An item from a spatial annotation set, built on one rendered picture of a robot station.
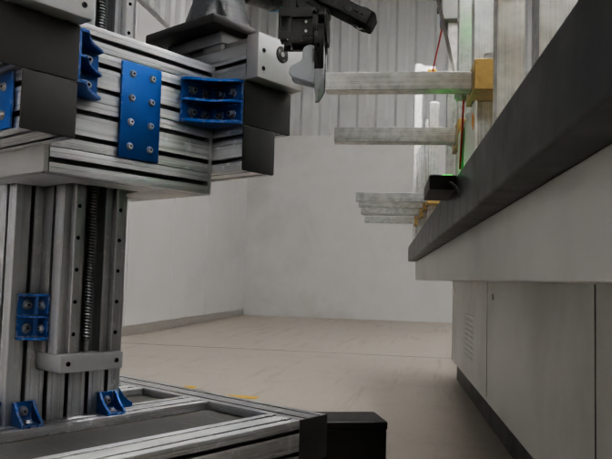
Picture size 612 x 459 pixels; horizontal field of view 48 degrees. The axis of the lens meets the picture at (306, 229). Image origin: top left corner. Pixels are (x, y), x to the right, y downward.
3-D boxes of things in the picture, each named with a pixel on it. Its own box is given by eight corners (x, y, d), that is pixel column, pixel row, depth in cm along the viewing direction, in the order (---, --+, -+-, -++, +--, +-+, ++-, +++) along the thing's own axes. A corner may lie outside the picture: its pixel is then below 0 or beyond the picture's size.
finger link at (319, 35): (314, 74, 117) (315, 24, 117) (325, 74, 116) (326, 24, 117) (311, 66, 112) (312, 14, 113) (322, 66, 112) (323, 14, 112)
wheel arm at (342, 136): (333, 145, 139) (334, 124, 139) (334, 148, 142) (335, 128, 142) (556, 147, 134) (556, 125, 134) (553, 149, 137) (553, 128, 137)
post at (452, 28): (443, 205, 164) (446, 21, 168) (442, 207, 169) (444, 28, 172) (463, 205, 164) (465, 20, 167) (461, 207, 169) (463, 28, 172)
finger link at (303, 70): (290, 102, 117) (290, 48, 117) (324, 102, 116) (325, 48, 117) (287, 97, 114) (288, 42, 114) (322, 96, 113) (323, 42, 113)
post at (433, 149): (427, 237, 238) (429, 100, 241) (426, 237, 241) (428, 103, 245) (437, 237, 238) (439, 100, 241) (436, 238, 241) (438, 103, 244)
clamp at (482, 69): (474, 89, 108) (474, 57, 108) (464, 110, 121) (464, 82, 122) (511, 89, 107) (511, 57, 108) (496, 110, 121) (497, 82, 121)
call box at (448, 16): (442, 22, 166) (442, -9, 167) (439, 32, 173) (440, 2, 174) (471, 21, 166) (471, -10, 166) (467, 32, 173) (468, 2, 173)
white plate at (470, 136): (473, 164, 106) (473, 100, 107) (455, 186, 132) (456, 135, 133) (476, 164, 106) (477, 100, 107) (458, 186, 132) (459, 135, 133)
